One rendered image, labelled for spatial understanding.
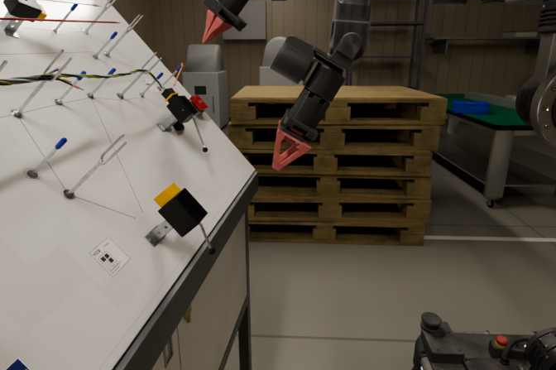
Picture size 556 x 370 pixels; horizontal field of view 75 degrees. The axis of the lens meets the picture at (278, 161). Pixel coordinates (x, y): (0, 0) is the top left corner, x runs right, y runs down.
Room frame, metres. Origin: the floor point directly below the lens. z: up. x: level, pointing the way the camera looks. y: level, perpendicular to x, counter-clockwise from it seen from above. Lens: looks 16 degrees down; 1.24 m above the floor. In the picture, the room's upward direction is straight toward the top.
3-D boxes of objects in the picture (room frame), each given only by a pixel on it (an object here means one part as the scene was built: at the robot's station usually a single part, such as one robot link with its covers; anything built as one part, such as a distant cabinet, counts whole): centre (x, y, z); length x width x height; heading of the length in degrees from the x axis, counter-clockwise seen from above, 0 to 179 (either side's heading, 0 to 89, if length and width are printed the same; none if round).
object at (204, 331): (0.87, 0.16, 0.60); 0.55 x 0.03 x 0.39; 171
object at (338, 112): (2.70, -0.36, 0.49); 1.39 x 0.96 x 0.99; 88
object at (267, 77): (6.33, -0.08, 0.75); 0.74 x 0.63 x 1.51; 87
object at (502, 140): (3.89, -2.07, 0.42); 2.31 x 0.91 x 0.84; 179
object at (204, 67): (6.23, 1.21, 0.70); 0.69 x 0.59 x 1.40; 175
